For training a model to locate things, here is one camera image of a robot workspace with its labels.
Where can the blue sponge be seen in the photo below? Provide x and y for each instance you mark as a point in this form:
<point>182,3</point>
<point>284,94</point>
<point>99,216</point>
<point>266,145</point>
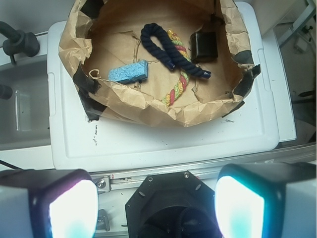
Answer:
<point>129,73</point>

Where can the crumpled brown paper bag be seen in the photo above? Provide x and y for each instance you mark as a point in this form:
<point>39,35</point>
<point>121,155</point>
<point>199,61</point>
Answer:
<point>101,35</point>

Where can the clear plastic bin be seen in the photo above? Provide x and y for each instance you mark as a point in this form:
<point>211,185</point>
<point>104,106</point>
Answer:
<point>24,104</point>

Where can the black rectangular block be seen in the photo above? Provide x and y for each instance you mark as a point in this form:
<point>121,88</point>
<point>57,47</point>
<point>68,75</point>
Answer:
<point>203,47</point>

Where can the dark grey clamp handle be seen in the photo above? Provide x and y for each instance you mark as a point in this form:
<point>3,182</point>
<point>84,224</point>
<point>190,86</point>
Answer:
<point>18,42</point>

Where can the aluminium extrusion rail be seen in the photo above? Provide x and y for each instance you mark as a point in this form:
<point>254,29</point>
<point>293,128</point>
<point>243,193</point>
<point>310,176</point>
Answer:
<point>107,181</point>

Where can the black octagonal mount plate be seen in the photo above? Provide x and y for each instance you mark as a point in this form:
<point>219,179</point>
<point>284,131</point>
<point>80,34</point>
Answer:
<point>174,205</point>

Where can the white plastic bin lid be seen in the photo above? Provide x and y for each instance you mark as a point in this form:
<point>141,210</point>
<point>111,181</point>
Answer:
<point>109,144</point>

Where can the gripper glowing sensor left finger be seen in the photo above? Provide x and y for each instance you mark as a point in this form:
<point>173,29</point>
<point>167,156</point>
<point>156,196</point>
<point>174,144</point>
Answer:
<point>48,204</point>

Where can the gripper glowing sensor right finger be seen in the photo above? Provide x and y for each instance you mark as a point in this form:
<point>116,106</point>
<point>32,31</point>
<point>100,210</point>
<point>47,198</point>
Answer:
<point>277,200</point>

